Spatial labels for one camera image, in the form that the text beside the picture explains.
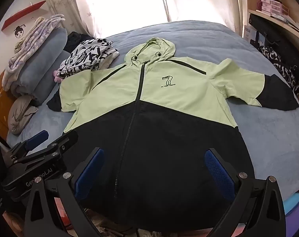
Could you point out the black and white printed garment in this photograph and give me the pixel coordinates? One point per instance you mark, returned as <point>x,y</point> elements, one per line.
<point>87,54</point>

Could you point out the floral sheer curtain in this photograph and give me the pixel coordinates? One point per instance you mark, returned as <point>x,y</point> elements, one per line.
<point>83,7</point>
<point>208,2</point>

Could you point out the pale floral folded blanket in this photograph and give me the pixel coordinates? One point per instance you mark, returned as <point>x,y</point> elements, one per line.
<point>28,47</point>

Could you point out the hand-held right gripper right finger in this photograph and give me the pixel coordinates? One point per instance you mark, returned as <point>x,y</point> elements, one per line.
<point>218,172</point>

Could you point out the long black bag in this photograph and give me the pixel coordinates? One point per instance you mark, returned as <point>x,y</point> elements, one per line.
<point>275,29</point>

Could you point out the beige folded cloth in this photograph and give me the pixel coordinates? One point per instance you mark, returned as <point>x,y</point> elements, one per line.
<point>37,21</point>

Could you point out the cartoon face wall sticker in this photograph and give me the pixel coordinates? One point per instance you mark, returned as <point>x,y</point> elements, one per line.
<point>18,31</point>

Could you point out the white printed cardboard box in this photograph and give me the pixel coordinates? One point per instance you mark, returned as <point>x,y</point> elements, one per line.
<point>249,33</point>

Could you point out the beige pillow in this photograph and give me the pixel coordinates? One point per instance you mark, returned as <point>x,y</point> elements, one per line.
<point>20,116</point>

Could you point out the blue-grey rolled quilt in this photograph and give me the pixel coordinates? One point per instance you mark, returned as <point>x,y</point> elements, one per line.
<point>48,61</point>

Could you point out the black clothing pile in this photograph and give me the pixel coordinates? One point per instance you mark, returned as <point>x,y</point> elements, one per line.
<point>74,40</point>

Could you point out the stack of papers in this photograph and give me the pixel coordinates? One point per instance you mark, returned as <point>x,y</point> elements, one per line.
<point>291,22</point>

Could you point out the pink plush toy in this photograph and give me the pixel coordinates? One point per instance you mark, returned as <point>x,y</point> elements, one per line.
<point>58,76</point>

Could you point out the green and black hooded jacket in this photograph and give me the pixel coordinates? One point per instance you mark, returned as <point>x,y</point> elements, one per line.
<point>164,128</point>

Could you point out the red wall shelf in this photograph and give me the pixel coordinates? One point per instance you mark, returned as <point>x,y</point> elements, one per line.
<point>21,14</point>

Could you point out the orange wooden headboard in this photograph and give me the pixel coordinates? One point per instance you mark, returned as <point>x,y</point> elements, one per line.
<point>1,111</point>

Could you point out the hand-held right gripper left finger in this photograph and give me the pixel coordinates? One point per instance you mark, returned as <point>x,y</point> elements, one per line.
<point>89,172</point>

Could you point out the black and white patterned cloth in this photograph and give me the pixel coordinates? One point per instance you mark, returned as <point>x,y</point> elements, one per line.
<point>282,66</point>

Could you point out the blue foam mat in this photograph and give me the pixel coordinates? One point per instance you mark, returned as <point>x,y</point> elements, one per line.
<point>293,202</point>

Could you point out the purple foam mat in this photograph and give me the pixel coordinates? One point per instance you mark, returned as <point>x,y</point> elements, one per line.
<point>298,224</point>

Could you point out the stack of pink boxes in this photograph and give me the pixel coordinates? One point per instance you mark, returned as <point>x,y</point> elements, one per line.
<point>272,6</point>

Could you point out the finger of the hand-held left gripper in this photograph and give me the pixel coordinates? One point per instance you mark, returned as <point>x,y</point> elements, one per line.
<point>37,138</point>
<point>63,140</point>

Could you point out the wooden shelf unit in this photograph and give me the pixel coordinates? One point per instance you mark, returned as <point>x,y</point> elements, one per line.
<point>291,28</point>

